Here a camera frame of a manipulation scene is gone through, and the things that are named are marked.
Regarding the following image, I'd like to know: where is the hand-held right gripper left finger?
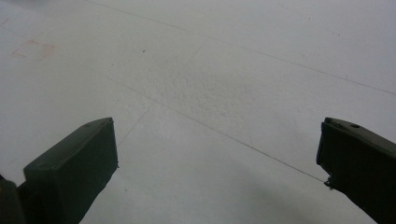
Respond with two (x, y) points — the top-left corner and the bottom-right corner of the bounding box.
(17, 117), (120, 224)

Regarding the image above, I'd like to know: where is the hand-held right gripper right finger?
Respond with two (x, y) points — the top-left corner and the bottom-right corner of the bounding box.
(316, 117), (396, 224)

